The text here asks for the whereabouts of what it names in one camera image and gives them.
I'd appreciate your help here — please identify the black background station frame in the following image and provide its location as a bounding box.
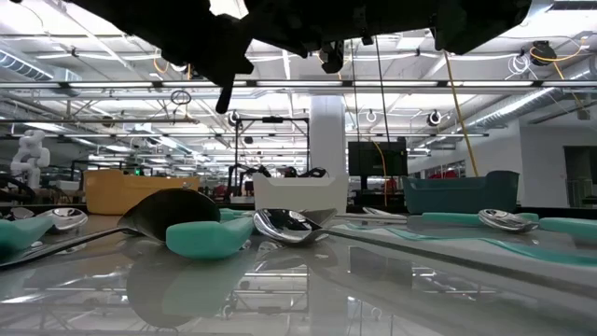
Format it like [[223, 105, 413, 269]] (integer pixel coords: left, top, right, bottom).
[[231, 116, 312, 197]]

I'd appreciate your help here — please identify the centre metal spoon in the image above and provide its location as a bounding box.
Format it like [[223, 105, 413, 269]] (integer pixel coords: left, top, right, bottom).
[[298, 207, 339, 230]]

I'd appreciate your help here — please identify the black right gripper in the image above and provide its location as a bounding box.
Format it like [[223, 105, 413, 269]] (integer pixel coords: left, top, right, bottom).
[[244, 0, 437, 56]]

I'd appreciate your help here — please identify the silver ventilation duct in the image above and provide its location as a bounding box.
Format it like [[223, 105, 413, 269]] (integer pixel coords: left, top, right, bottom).
[[0, 44, 83, 97], [465, 60, 597, 132]]

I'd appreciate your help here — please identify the black hanging cable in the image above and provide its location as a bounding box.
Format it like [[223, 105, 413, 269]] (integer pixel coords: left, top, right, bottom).
[[374, 36, 392, 144], [349, 39, 361, 141]]

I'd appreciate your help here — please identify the yellow hanging cable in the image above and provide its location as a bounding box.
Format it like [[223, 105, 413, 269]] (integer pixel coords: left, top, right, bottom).
[[442, 50, 480, 177]]

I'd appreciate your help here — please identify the teal plastic bin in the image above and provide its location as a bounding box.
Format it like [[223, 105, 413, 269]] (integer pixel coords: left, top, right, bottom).
[[402, 170, 521, 216]]

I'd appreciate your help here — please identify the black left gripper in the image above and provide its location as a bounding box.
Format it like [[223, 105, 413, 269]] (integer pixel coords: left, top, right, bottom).
[[158, 13, 256, 116]]

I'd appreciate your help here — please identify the black monitor screen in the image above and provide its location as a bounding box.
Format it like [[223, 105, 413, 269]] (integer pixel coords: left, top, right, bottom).
[[347, 141, 410, 177]]

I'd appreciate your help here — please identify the orange plastic bin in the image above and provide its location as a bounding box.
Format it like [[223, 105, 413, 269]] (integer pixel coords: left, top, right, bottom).
[[83, 169, 201, 216]]

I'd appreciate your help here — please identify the white building column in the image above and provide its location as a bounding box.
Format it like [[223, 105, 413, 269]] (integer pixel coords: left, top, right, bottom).
[[310, 95, 348, 178]]

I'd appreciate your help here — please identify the long ceiling light strip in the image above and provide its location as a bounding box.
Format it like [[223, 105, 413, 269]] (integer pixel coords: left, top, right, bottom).
[[0, 79, 597, 90]]

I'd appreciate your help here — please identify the white robot figure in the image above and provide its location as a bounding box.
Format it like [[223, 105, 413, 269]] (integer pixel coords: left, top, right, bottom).
[[8, 129, 51, 190]]

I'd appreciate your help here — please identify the white plastic bin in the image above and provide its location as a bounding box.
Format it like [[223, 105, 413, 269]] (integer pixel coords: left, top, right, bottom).
[[253, 173, 350, 215]]

